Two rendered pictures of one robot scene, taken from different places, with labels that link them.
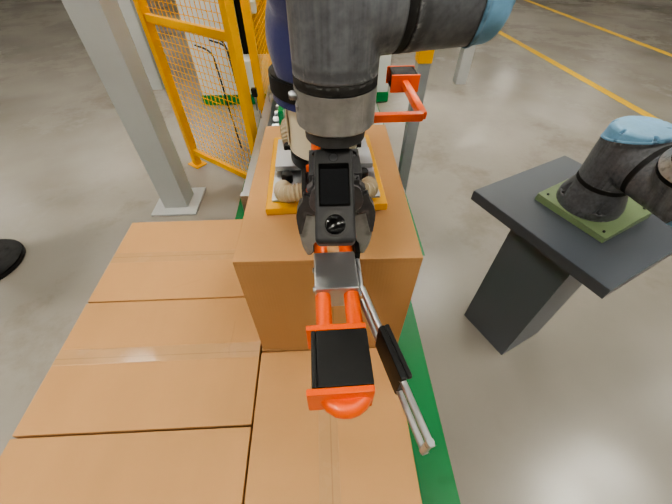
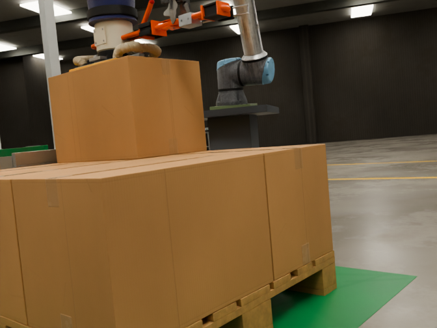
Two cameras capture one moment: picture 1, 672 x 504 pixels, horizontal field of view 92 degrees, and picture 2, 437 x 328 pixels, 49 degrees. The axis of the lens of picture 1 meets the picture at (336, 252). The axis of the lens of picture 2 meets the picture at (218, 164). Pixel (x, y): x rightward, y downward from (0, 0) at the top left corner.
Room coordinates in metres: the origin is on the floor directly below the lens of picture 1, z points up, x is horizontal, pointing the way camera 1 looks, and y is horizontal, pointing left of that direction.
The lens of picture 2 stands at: (-1.05, 1.34, 0.61)
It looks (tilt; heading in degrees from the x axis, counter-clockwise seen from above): 4 degrees down; 313
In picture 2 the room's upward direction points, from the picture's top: 5 degrees counter-clockwise
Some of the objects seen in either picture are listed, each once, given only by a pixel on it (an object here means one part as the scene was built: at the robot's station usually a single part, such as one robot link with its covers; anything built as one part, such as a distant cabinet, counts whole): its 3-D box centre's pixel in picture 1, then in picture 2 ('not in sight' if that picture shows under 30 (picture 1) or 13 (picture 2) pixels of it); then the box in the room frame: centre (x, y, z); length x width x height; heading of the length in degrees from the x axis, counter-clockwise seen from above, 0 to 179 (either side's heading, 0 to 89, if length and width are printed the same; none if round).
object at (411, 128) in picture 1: (408, 144); not in sight; (1.72, -0.42, 0.50); 0.07 x 0.07 x 1.00; 3
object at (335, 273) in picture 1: (335, 278); (190, 20); (0.30, 0.00, 1.07); 0.07 x 0.07 x 0.04; 4
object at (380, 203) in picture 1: (359, 163); not in sight; (0.77, -0.06, 0.97); 0.34 x 0.10 x 0.05; 4
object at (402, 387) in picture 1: (382, 319); (214, 16); (0.23, -0.06, 1.07); 0.31 x 0.03 x 0.05; 17
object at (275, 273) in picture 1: (328, 230); (125, 113); (0.74, 0.02, 0.74); 0.60 x 0.40 x 0.40; 2
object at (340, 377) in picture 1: (338, 365); (215, 11); (0.16, 0.00, 1.07); 0.08 x 0.07 x 0.05; 4
